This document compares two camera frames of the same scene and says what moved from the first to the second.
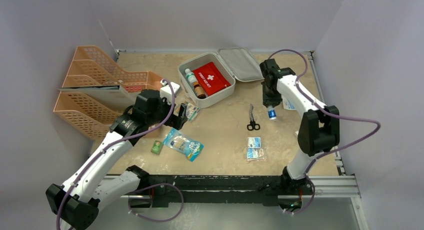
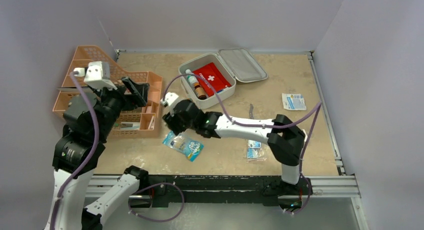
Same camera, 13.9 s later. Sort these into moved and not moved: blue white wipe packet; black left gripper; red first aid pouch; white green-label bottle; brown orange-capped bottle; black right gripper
Moved: black left gripper; black right gripper
Not moved: blue white wipe packet; white green-label bottle; red first aid pouch; brown orange-capped bottle
